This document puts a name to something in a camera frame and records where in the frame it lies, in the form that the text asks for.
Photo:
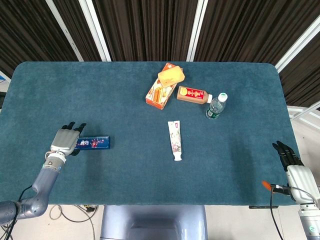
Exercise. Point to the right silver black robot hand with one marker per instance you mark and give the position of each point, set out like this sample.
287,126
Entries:
301,180

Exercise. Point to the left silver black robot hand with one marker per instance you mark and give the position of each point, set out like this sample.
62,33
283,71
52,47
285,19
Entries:
65,141

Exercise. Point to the blue glasses case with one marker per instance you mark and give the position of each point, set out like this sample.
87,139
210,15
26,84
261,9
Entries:
98,143

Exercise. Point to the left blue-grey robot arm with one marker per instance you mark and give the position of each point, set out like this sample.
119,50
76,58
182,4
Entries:
46,180

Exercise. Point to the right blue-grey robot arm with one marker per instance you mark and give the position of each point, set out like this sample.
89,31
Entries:
310,222

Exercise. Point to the orange tipped black connector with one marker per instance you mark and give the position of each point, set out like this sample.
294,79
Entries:
277,187

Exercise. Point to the white metal rack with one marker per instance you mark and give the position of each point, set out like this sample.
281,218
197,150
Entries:
305,112

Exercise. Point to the teal table cloth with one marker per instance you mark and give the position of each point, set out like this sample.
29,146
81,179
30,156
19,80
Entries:
150,175

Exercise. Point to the orange snack carton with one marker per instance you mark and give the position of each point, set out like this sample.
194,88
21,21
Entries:
156,98

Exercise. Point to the white toothpaste tube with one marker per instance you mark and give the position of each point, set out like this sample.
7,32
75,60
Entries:
175,140

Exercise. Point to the clear water bottle green label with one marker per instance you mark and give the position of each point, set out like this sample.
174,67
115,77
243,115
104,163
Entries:
215,107

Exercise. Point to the blue-grey robot torso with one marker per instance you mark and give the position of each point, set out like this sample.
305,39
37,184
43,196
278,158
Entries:
155,222

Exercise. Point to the brown tea bottle red label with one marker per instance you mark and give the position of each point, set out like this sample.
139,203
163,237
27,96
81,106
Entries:
192,95

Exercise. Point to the dark brown curtain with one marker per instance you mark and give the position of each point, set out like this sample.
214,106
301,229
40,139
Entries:
150,25

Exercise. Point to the black table edge bracket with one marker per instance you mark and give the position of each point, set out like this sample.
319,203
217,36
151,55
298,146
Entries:
263,206

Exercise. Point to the thin white frame post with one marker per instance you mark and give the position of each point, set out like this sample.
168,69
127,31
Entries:
65,30

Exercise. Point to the wide white frame post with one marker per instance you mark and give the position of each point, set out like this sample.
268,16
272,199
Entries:
96,30

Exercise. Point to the white slanted frame post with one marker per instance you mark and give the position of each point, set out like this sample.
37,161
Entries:
297,47

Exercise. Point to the white double frame post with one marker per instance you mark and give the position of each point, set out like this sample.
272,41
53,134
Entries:
197,30

